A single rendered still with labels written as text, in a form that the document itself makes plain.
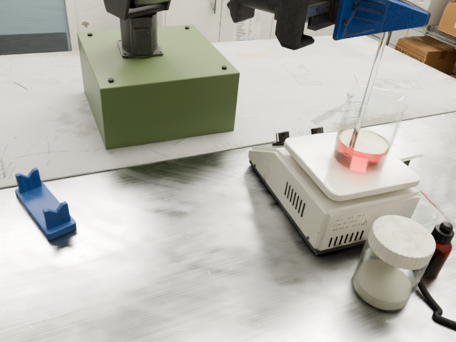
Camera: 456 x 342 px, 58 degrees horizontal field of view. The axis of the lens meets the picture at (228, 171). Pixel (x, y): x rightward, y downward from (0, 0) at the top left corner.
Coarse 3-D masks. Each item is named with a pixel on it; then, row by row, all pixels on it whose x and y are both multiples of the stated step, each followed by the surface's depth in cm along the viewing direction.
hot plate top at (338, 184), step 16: (288, 144) 50; (304, 144) 50; (320, 144) 50; (304, 160) 47; (320, 160) 47; (320, 176) 45; (336, 176) 45; (352, 176) 45; (368, 176) 46; (384, 176) 46; (400, 176) 46; (416, 176) 46; (336, 192) 43; (352, 192) 43; (368, 192) 44; (384, 192) 45
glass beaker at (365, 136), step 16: (352, 96) 45; (384, 96) 46; (400, 96) 45; (352, 112) 43; (368, 112) 41; (384, 112) 46; (400, 112) 41; (352, 128) 43; (368, 128) 42; (384, 128) 42; (336, 144) 46; (352, 144) 44; (368, 144) 43; (384, 144) 43; (336, 160) 46; (352, 160) 45; (368, 160) 44; (384, 160) 45
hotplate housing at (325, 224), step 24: (264, 168) 56; (288, 168) 50; (288, 192) 50; (312, 192) 46; (408, 192) 47; (288, 216) 52; (312, 216) 46; (336, 216) 43; (360, 216) 45; (408, 216) 49; (312, 240) 46; (336, 240) 46; (360, 240) 48
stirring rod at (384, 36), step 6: (384, 36) 39; (384, 42) 40; (378, 48) 40; (378, 54) 40; (378, 60) 41; (378, 66) 41; (372, 72) 41; (372, 78) 42; (372, 84) 42; (366, 90) 42; (366, 96) 43; (366, 102) 43
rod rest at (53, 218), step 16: (16, 176) 49; (32, 176) 50; (16, 192) 50; (32, 192) 51; (48, 192) 51; (32, 208) 48; (48, 208) 45; (64, 208) 46; (48, 224) 45; (64, 224) 47
